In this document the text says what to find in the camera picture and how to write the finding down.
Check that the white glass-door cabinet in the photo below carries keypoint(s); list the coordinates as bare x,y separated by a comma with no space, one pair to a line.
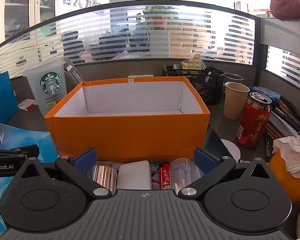
17,7

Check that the shiny metal cylinder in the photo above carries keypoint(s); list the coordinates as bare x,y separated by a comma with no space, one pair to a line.
102,176

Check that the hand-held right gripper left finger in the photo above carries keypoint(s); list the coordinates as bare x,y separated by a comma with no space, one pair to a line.
83,160

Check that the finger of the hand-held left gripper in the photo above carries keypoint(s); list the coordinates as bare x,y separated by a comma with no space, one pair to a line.
15,152

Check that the orange cardboard box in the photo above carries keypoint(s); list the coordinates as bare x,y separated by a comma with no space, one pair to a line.
127,135

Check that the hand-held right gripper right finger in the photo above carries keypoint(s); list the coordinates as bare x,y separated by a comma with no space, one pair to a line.
202,158

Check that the small white box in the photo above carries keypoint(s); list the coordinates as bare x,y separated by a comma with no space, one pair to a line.
133,176

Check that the yellow building block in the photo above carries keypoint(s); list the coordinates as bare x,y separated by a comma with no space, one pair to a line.
192,62

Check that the green potted plant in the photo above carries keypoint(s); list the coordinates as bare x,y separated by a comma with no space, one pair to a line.
160,17

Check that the beige paper cup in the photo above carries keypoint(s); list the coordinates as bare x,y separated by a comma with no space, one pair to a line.
235,102

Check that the striped frosted glass partition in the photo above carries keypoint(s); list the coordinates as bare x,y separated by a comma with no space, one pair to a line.
115,42

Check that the stack of dark books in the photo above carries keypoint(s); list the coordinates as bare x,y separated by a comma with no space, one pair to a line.
285,120

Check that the red and white card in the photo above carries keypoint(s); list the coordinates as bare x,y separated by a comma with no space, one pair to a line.
27,104

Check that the clear plastic container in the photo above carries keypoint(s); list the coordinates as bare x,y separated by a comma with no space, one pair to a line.
183,172

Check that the striped glass side partition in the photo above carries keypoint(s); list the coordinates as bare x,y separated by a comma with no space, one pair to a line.
290,62

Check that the red small packet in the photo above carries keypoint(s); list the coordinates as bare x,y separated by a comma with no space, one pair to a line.
164,176

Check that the red drink can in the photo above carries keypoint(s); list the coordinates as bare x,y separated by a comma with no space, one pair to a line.
252,122

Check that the crumpled white tissue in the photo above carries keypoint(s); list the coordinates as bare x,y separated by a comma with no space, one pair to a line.
292,155

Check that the clear plastic cup green logo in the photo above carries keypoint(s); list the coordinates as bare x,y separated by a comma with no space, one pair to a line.
48,85

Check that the black pen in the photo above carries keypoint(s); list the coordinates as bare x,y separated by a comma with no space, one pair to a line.
267,150

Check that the white round coaster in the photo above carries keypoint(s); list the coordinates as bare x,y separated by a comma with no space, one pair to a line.
231,150

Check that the blue snack packet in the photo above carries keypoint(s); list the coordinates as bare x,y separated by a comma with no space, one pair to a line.
267,93

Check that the blue paper bag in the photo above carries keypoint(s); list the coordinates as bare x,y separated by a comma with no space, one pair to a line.
2,97

